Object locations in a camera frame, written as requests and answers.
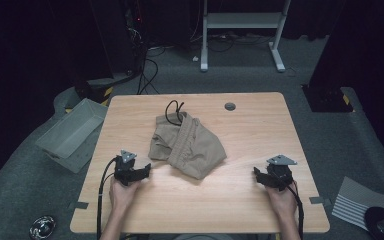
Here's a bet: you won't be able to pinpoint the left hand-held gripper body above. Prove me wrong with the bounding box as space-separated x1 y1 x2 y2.
114 149 138 187

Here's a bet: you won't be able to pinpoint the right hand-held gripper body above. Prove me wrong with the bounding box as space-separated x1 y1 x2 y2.
266 154 298 192

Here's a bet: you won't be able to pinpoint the beige shorts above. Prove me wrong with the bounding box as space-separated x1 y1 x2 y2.
148 111 228 180

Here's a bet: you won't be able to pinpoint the person's right hand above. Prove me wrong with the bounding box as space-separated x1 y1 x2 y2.
265 181 298 218

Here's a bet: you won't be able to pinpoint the person's left hand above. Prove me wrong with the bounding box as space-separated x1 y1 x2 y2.
109 176 144 214

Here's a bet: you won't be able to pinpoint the grey cardboard box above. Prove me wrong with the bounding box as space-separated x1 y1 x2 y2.
34 97 109 174

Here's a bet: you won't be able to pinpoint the striped grey sheet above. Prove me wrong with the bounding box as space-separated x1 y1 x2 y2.
331 176 384 232

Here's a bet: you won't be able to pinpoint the person's grey clothing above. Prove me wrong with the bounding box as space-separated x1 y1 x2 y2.
173 233 258 240

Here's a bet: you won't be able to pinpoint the black stand base yellow stripes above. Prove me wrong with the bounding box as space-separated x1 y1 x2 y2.
74 76 115 105
301 83 355 114

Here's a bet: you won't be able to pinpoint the shiny round object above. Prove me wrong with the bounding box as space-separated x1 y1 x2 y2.
29 215 57 240

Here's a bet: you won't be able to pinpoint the black round object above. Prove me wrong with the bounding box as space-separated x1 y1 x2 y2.
364 206 384 240

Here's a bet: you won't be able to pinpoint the dark equipment rack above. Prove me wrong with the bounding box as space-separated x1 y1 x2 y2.
122 0 149 78

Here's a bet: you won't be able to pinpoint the white metal stand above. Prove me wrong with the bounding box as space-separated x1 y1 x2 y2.
199 0 293 73

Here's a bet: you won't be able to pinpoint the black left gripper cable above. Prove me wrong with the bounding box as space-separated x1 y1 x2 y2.
96 157 118 240

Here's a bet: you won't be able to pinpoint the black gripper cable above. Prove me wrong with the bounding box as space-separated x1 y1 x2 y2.
286 180 305 240
96 157 118 240

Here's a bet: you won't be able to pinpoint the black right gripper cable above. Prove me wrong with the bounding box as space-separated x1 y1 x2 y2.
286 180 305 240

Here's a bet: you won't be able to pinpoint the black drawstring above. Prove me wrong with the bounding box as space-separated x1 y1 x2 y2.
165 99 185 127

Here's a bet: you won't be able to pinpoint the black floor cables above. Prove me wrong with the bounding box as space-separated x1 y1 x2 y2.
135 57 161 96

